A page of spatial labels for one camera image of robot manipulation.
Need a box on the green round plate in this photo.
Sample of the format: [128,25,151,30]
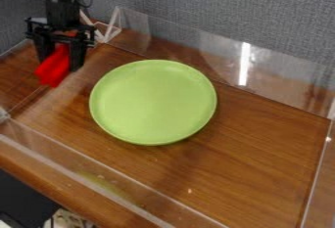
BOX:
[89,60,218,146]

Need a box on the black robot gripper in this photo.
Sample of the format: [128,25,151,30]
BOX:
[25,0,95,71]

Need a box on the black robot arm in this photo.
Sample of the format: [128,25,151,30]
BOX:
[25,0,96,71]

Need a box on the black box under table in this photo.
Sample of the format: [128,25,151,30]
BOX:
[0,169,60,228]

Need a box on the clear acrylic triangle bracket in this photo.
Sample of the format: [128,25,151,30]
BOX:
[80,8,121,43]

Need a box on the clear acrylic enclosure wall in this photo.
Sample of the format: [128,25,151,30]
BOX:
[0,8,335,228]

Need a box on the red block carrot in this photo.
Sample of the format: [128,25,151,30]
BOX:
[33,44,69,87]

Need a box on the white power strip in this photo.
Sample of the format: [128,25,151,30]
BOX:
[41,208,96,228]

